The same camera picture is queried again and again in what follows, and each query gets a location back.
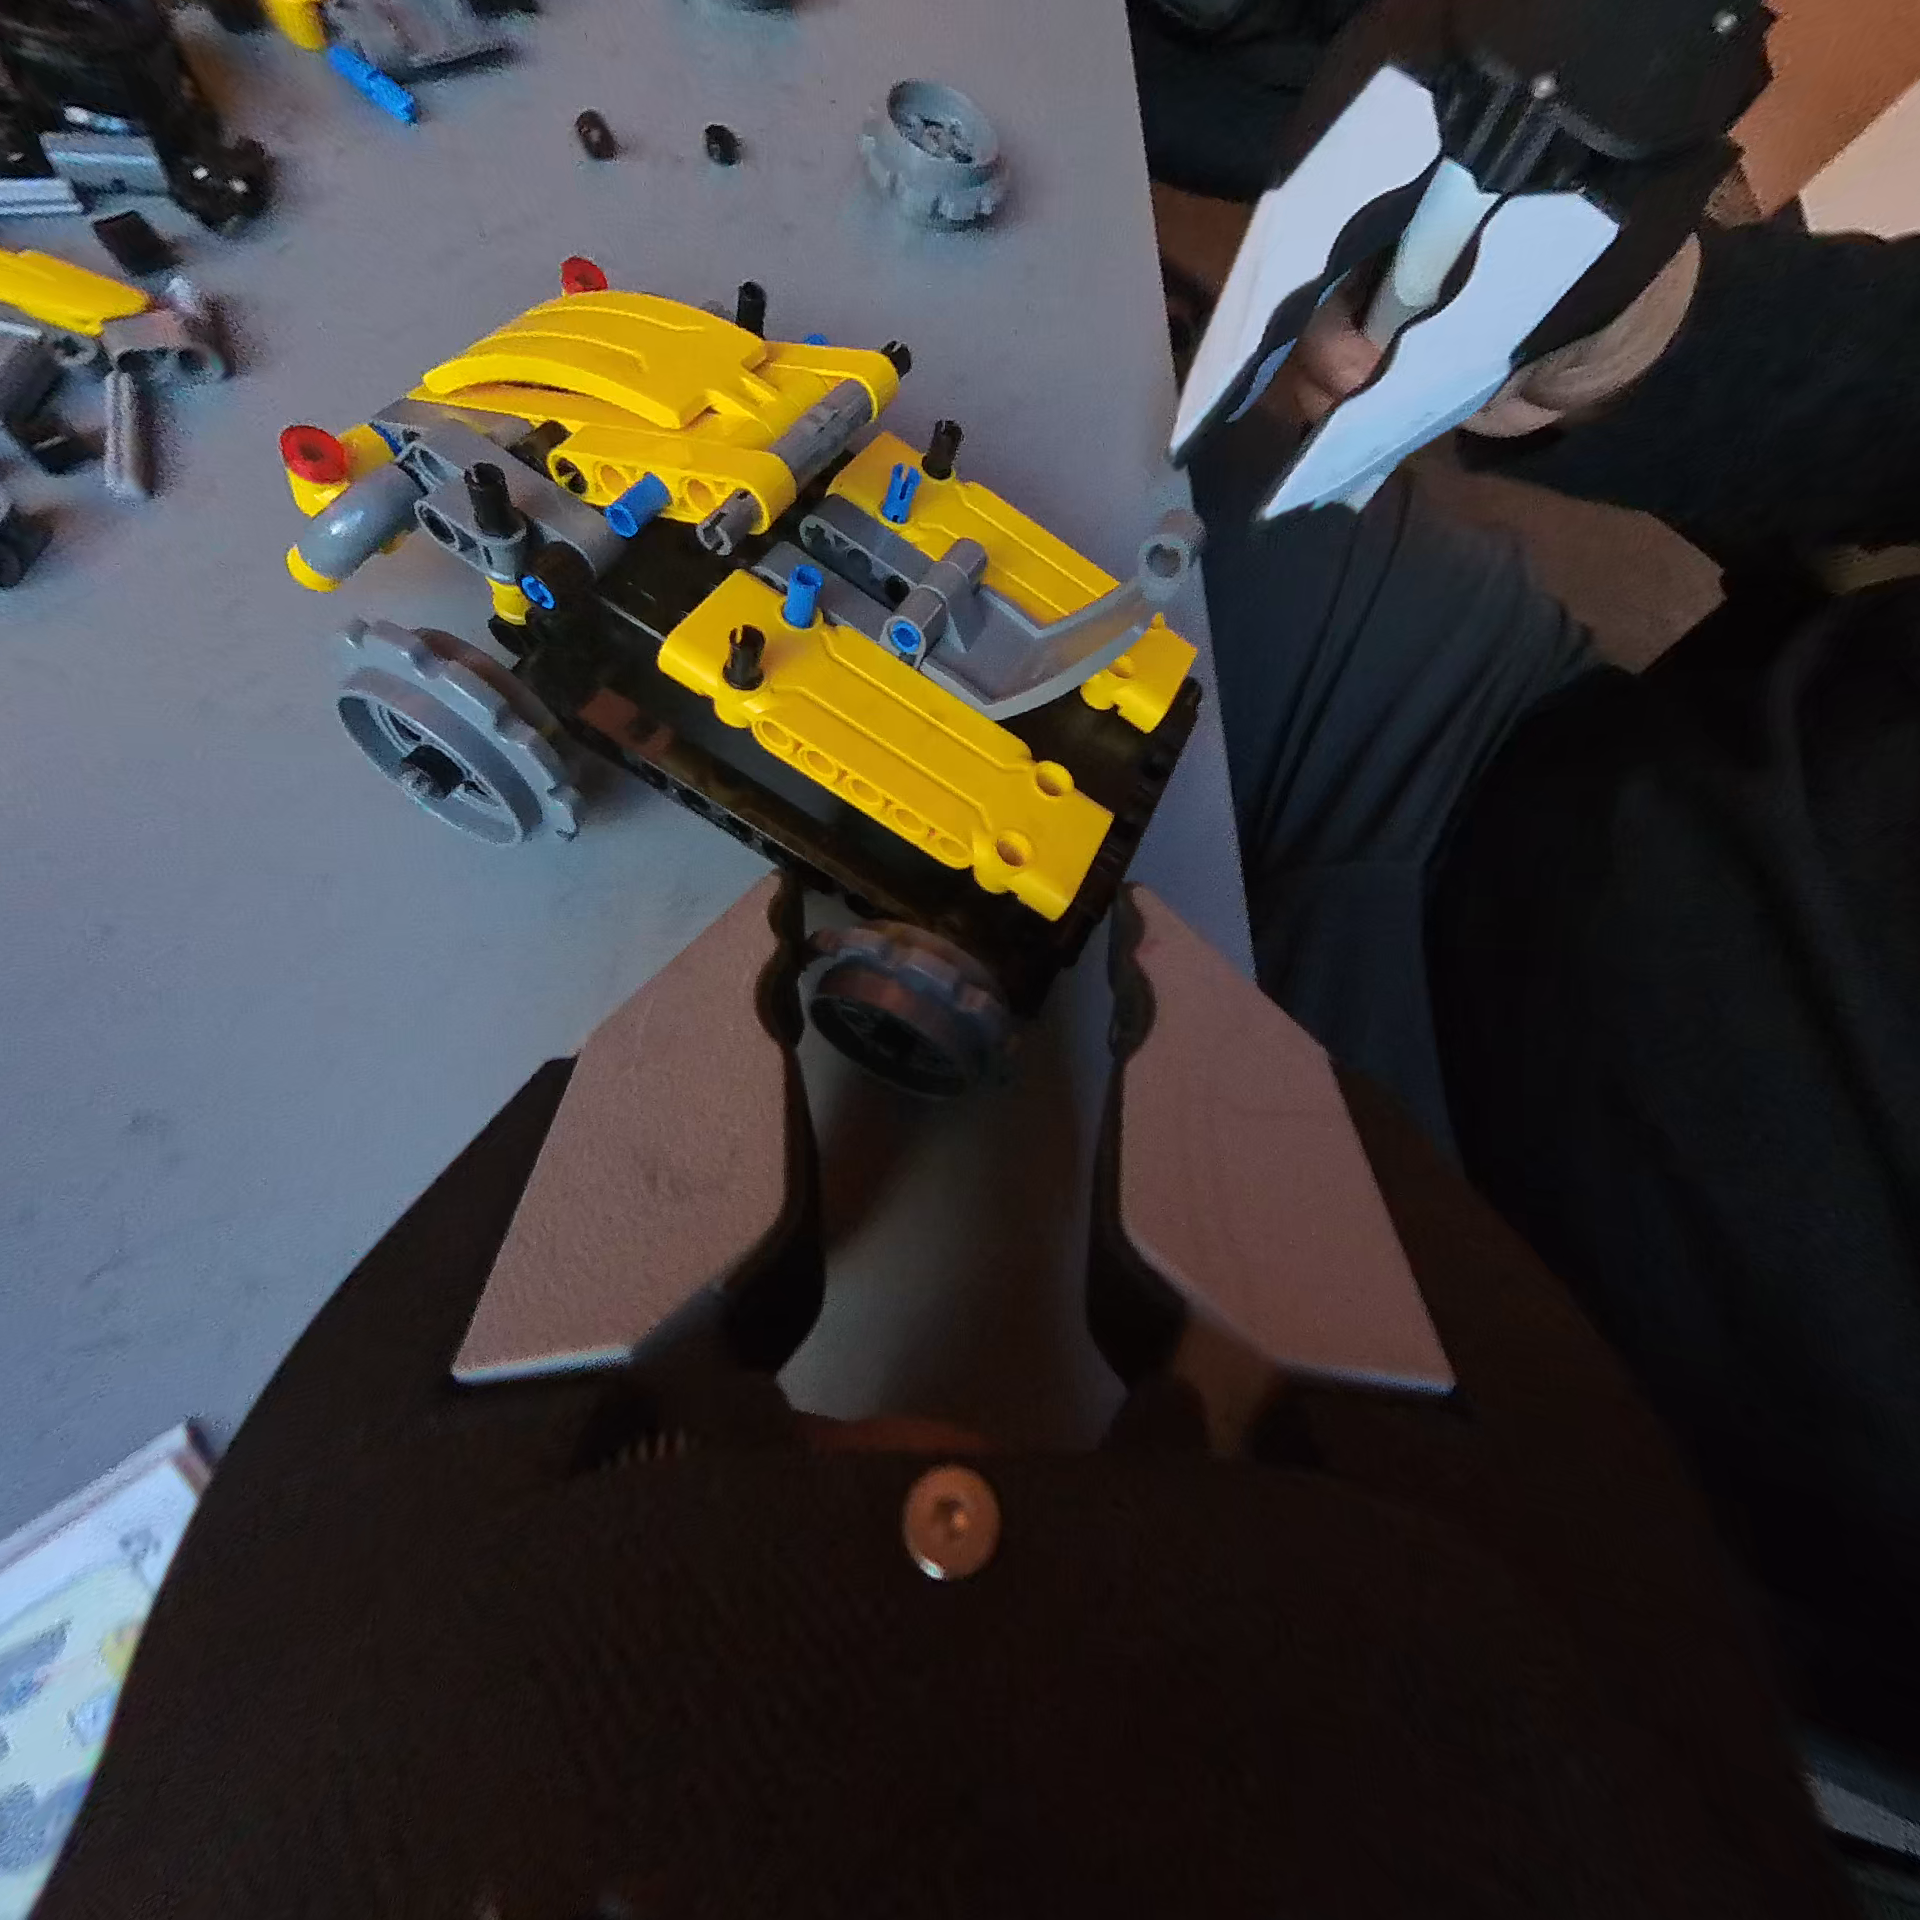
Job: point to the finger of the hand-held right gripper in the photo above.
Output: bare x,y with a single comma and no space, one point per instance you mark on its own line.
1319,195
1499,285

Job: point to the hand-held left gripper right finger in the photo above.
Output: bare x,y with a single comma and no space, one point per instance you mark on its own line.
1275,1202

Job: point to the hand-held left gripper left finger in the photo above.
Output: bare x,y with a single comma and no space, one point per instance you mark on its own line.
628,1202

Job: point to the grey toy wheel hub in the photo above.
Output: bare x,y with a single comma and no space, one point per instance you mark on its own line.
360,705
900,181

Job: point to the yellow toy brick vehicle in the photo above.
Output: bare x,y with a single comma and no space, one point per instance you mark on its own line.
900,751

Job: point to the person's right forearm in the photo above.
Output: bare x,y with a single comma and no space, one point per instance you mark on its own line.
1800,389

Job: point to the grey desk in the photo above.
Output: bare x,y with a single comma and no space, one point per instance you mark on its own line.
225,975

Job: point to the person's right hand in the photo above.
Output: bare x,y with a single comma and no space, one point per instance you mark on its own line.
1611,347

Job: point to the small black toy bush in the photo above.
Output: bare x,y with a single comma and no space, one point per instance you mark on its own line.
722,143
595,133

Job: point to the white instruction booklet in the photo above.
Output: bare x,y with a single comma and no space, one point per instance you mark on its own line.
76,1621

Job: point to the blue toy brick piece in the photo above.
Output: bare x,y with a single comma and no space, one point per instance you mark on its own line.
372,84

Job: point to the pile of toy brick parts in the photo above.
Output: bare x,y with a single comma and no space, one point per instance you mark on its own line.
135,165

